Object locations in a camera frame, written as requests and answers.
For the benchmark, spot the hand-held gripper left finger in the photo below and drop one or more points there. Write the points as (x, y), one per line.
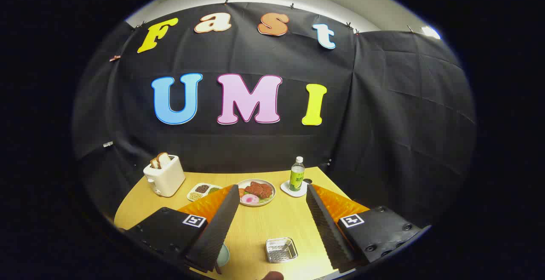
(215, 229)

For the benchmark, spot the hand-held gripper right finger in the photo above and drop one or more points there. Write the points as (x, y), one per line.
(325, 229)

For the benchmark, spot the pale green round plate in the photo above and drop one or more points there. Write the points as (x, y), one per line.
(224, 255)

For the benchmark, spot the white divided seed tray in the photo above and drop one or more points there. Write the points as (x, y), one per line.
(200, 190)

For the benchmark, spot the orange carrot slice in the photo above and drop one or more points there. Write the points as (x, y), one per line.
(241, 192)

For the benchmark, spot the pink ham slice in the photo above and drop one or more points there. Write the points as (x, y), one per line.
(250, 199)

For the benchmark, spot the perforated metal basket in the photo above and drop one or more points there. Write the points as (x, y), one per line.
(281, 250)

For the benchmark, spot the white square coaster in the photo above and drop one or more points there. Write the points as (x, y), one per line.
(286, 188)

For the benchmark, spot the green lettuce leaf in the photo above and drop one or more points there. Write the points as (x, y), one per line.
(266, 200)

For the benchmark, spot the brown steak piece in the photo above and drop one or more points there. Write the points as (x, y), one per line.
(259, 189)

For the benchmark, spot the green label drink bottle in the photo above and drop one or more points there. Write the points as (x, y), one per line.
(297, 175)

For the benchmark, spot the white oval food plate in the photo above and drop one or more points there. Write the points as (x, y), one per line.
(270, 200)

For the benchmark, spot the cream white toaster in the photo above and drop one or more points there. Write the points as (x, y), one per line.
(166, 180)

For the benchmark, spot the toast bread slice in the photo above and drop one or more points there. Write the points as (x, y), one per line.
(163, 159)
(154, 163)

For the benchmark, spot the black backdrop cloth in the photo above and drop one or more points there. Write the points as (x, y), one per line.
(255, 144)

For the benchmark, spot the white cloth clip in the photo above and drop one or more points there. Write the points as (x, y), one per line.
(107, 144)

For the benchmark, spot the bright ceiling light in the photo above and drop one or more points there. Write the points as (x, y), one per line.
(430, 32)

